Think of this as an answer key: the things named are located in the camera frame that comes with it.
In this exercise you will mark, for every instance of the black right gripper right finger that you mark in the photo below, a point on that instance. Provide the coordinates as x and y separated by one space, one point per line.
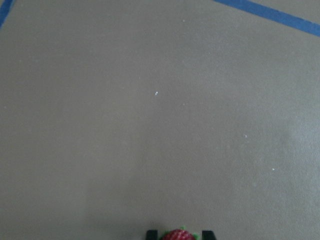
208 235

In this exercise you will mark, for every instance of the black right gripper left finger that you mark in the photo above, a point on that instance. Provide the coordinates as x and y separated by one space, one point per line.
151 234

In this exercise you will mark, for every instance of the red strawberry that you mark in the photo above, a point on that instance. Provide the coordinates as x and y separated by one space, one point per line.
179 234

